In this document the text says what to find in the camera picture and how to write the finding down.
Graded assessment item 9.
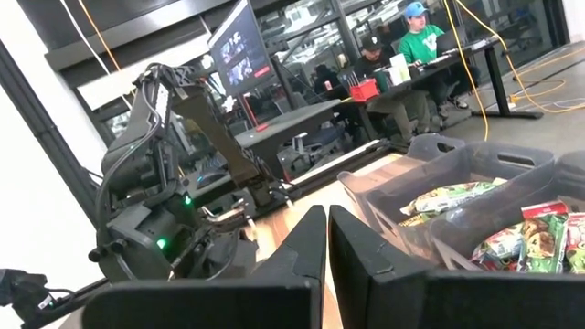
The orange hanging cable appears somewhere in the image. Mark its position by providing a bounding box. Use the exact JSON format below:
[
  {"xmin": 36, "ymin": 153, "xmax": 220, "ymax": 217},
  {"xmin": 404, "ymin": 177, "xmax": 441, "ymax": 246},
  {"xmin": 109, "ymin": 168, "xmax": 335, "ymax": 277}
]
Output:
[{"xmin": 76, "ymin": 0, "xmax": 122, "ymax": 73}]

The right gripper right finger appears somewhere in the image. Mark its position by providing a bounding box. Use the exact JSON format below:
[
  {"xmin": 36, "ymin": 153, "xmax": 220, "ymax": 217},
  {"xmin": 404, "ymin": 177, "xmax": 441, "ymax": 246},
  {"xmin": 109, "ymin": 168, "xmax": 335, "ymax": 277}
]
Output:
[{"xmin": 328, "ymin": 205, "xmax": 585, "ymax": 329}]

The dark grey desk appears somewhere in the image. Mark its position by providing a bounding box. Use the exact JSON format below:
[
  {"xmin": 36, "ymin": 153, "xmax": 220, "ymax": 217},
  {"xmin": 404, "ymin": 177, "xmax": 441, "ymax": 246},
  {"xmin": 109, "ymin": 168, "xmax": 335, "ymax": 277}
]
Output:
[{"xmin": 235, "ymin": 98, "xmax": 344, "ymax": 156}]

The large wall display screen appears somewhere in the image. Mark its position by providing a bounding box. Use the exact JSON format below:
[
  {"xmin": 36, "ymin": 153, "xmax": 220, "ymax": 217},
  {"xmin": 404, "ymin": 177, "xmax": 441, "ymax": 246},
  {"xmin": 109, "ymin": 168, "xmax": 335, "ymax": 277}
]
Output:
[{"xmin": 206, "ymin": 0, "xmax": 275, "ymax": 98}]

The grey translucent plastic bin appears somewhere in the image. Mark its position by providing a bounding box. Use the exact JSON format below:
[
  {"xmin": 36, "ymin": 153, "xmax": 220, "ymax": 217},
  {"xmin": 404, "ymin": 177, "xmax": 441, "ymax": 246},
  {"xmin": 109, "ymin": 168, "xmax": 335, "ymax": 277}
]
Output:
[
  {"xmin": 336, "ymin": 132, "xmax": 467, "ymax": 220},
  {"xmin": 429, "ymin": 150, "xmax": 585, "ymax": 275},
  {"xmin": 365, "ymin": 140, "xmax": 557, "ymax": 266}
]

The person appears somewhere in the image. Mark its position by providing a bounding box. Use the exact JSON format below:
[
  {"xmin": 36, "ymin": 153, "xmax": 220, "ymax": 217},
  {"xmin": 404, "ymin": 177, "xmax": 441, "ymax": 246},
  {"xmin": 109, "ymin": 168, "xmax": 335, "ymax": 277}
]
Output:
[
  {"xmin": 354, "ymin": 32, "xmax": 433, "ymax": 143},
  {"xmin": 396, "ymin": 1, "xmax": 481, "ymax": 111}
]

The grey office chair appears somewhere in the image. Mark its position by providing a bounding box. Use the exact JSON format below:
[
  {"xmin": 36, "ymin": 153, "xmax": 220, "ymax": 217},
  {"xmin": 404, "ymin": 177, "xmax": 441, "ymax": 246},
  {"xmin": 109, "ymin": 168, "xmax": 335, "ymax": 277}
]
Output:
[{"xmin": 292, "ymin": 127, "xmax": 344, "ymax": 170}]

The red desk organiser box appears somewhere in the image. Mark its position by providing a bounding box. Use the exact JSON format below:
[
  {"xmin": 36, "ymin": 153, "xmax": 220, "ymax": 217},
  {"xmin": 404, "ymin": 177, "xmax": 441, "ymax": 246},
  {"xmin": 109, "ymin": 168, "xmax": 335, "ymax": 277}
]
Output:
[{"xmin": 349, "ymin": 77, "xmax": 380, "ymax": 102}]

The white hanging cable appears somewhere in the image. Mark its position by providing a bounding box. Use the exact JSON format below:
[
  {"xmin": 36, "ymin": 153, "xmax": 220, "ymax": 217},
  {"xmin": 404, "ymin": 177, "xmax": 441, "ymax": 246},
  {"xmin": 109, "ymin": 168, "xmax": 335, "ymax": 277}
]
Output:
[{"xmin": 58, "ymin": 0, "xmax": 113, "ymax": 77}]

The black office desk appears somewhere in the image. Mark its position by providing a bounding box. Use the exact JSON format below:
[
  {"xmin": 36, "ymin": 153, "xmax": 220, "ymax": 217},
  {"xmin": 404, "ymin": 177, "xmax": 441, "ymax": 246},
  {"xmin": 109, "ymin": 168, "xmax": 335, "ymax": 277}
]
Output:
[{"xmin": 340, "ymin": 38, "xmax": 545, "ymax": 121}]

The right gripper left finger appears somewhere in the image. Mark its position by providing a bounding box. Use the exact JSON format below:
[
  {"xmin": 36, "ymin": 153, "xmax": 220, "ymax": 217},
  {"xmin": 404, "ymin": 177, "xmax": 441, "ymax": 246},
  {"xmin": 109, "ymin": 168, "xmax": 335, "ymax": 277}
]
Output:
[{"xmin": 81, "ymin": 205, "xmax": 327, "ymax": 329}]

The yellow extension cable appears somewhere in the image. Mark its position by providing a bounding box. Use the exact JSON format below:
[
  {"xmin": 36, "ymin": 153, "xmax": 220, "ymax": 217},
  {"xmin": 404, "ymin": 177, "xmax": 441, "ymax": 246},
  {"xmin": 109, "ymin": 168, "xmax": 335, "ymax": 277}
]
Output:
[
  {"xmin": 454, "ymin": 0, "xmax": 585, "ymax": 114},
  {"xmin": 441, "ymin": 0, "xmax": 490, "ymax": 142}
]

